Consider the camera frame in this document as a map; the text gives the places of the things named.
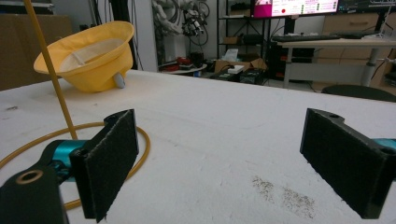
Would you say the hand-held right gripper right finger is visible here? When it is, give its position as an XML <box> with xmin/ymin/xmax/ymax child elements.
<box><xmin>299</xmin><ymin>107</ymin><xmax>396</xmax><ymax>220</ymax></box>

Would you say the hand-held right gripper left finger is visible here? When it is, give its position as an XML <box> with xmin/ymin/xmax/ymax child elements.
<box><xmin>68</xmin><ymin>108</ymin><xmax>140</xmax><ymax>224</ymax></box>

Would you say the yellow metal hat stand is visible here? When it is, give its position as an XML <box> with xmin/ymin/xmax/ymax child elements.
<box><xmin>0</xmin><ymin>0</ymin><xmax>151</xmax><ymax>211</ymax></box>

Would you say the yellow bucket hat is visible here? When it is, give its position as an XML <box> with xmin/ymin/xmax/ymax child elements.
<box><xmin>33</xmin><ymin>20</ymin><xmax>135</xmax><ymax>93</ymax></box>

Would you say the grey hat tag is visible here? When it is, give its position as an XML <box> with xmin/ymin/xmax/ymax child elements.
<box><xmin>113</xmin><ymin>73</ymin><xmax>126</xmax><ymax>90</ymax></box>

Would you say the light wooden desk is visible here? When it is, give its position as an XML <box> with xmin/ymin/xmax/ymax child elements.
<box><xmin>276</xmin><ymin>37</ymin><xmax>396</xmax><ymax>90</ymax></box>

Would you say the round white side table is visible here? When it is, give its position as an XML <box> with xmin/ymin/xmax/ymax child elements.
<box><xmin>162</xmin><ymin>63</ymin><xmax>208</xmax><ymax>76</ymax></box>

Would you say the wooden drawer cabinet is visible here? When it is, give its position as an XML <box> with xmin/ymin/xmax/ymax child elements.
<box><xmin>312</xmin><ymin>12</ymin><xmax>396</xmax><ymax>94</ymax></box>

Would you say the black keyboard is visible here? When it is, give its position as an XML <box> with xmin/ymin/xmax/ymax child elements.
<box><xmin>271</xmin><ymin>34</ymin><xmax>342</xmax><ymax>43</ymax></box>

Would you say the brown cardboard box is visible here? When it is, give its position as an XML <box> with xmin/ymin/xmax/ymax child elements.
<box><xmin>214</xmin><ymin>57</ymin><xmax>268</xmax><ymax>75</ymax></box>

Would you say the large cardboard panel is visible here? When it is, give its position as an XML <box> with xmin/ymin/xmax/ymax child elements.
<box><xmin>0</xmin><ymin>13</ymin><xmax>73</xmax><ymax>91</ymax></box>

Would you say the computer monitor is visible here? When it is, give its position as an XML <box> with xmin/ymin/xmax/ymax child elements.
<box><xmin>250</xmin><ymin>0</ymin><xmax>340</xmax><ymax>19</ymax></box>

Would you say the black metal shelf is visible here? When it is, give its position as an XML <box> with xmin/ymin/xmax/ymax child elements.
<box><xmin>216</xmin><ymin>0</ymin><xmax>271</xmax><ymax>60</ymax></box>

